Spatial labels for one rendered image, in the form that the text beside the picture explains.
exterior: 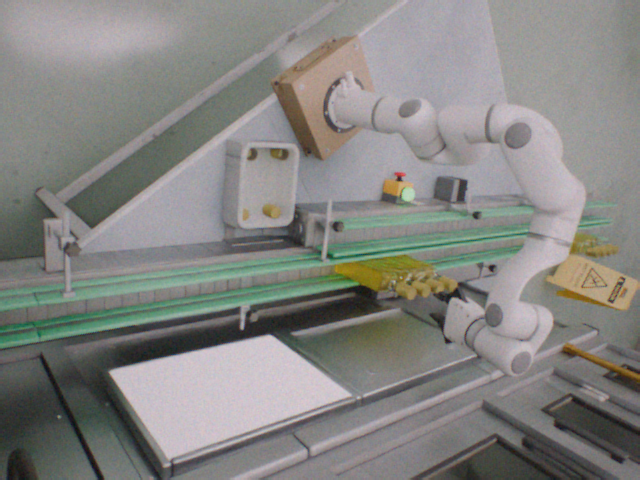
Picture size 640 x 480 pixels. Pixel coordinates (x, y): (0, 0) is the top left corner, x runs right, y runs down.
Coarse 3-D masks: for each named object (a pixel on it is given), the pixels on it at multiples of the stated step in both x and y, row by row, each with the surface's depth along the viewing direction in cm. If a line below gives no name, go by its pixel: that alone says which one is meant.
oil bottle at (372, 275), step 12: (336, 264) 153; (348, 264) 149; (360, 264) 146; (372, 264) 146; (348, 276) 150; (360, 276) 145; (372, 276) 142; (384, 276) 139; (396, 276) 141; (372, 288) 142; (384, 288) 139
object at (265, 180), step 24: (264, 144) 132; (288, 144) 136; (264, 168) 143; (288, 168) 142; (240, 192) 132; (264, 192) 145; (288, 192) 143; (240, 216) 134; (264, 216) 145; (288, 216) 144
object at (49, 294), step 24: (480, 240) 184; (504, 240) 192; (240, 264) 130; (264, 264) 133; (288, 264) 135; (312, 264) 137; (24, 288) 102; (48, 288) 103; (96, 288) 106; (120, 288) 107; (144, 288) 110
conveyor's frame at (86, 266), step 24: (336, 216) 149; (360, 216) 155; (288, 240) 150; (0, 264) 108; (24, 264) 109; (72, 264) 113; (96, 264) 114; (120, 264) 116; (144, 264) 118; (168, 264) 121; (192, 264) 125; (0, 288) 100
